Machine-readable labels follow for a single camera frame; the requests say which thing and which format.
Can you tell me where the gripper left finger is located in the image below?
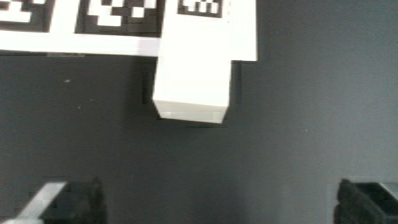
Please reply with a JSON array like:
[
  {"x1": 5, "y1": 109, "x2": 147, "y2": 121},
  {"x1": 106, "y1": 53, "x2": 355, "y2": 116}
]
[{"x1": 10, "y1": 178, "x2": 108, "y2": 224}]

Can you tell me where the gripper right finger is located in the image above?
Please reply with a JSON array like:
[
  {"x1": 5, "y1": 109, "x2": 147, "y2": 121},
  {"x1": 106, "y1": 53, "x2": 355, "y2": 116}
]
[{"x1": 333, "y1": 179, "x2": 398, "y2": 224}]

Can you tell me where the white desk leg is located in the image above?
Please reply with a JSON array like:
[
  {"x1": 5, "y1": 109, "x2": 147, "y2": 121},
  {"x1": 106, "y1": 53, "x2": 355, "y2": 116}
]
[{"x1": 152, "y1": 0, "x2": 257, "y2": 123}]

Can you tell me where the white fiducial marker sheet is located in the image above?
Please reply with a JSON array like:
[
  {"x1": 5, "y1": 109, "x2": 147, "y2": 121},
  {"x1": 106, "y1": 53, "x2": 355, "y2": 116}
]
[{"x1": 0, "y1": 0, "x2": 165, "y2": 57}]

